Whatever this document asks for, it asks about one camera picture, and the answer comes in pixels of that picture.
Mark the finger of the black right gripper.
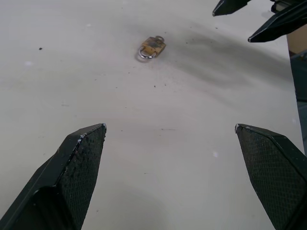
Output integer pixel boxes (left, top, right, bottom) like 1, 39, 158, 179
248, 0, 307, 44
212, 0, 251, 17

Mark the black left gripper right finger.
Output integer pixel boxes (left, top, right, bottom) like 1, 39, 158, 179
235, 123, 307, 230

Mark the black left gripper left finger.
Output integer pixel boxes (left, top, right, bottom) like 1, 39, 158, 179
0, 123, 107, 230

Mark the brown cardboard box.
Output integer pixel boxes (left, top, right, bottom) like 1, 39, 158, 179
286, 32, 307, 58

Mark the dark blue-grey object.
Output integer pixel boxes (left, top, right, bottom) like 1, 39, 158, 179
289, 51, 307, 155

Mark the brass padlock with steel shackle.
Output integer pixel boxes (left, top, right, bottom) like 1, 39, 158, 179
136, 36, 167, 64

